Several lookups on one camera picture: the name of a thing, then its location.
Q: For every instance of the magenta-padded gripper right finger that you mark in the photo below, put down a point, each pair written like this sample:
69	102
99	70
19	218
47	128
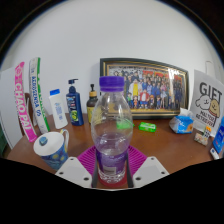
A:
150	170

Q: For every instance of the pink shuttlecock tube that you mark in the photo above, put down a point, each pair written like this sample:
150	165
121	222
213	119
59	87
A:
24	106

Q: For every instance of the white bottle with blue cap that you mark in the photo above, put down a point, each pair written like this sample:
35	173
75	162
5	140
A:
58	111

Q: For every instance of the green crate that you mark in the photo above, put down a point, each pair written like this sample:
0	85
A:
2	143

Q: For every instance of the white paper gift bag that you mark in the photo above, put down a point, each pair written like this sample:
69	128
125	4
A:
208	100

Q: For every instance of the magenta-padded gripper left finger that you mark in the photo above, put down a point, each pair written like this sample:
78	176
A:
71	171

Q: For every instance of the amber pump bottle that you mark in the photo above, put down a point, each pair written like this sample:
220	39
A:
90	106

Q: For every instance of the small white remote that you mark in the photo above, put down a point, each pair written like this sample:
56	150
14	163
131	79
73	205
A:
214	153

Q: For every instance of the clear purple-capped water bottle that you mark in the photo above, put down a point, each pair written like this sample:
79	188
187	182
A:
111	133

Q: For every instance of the white green-striped shuttlecock tube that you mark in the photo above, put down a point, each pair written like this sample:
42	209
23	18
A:
38	96

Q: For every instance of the small green pack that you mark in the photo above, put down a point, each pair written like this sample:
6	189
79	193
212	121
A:
133	125
147	127

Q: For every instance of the blue detergent bottle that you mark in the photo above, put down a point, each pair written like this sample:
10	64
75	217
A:
219	138

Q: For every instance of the dark blue pump bottle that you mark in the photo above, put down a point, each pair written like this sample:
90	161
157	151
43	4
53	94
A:
74	108

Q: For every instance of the blue tissue pack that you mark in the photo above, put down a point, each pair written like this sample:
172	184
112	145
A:
181	125

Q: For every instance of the framed group photo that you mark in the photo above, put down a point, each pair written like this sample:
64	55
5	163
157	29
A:
153	90

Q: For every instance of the small brown box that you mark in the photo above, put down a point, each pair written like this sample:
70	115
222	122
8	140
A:
202	137

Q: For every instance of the blue patterned mug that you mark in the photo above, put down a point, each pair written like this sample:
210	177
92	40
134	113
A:
53	151

